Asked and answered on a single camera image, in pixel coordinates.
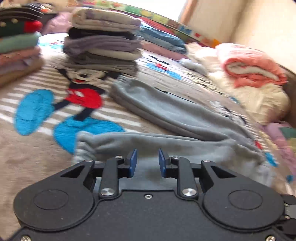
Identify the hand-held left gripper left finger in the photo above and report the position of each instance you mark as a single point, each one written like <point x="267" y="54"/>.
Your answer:
<point x="132" y="162"/>

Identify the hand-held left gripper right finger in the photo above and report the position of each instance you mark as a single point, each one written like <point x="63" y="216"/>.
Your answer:
<point x="161" y="162"/>

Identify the grey sweatpants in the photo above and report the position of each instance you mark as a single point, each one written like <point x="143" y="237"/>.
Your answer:
<point x="173" y="115"/>

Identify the stack of folded grey clothes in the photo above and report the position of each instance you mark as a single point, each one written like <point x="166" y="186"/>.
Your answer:
<point x="104" y="41"/>

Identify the stack of folded colourful clothes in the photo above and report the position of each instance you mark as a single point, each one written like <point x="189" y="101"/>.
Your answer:
<point x="18" y="46"/>

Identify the cartoon mouse printed blanket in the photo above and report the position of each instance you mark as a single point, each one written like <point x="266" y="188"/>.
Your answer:
<point x="39" y="129"/>

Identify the light blue plush toy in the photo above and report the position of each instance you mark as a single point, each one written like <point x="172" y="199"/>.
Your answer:
<point x="194" y="65"/>

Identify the cream quilt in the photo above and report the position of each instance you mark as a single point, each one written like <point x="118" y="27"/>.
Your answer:
<point x="261" y="102"/>

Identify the purple pillow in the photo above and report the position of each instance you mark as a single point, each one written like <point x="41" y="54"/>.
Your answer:
<point x="282" y="141"/>

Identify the blue folded blanket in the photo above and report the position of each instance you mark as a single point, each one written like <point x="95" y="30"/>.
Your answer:
<point x="161" y="39"/>

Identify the pink folded quilt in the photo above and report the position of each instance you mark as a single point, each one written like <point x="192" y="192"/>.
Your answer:
<point x="252" y="67"/>

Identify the brown curtain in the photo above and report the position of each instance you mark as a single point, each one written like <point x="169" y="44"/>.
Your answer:
<point x="188" y="11"/>

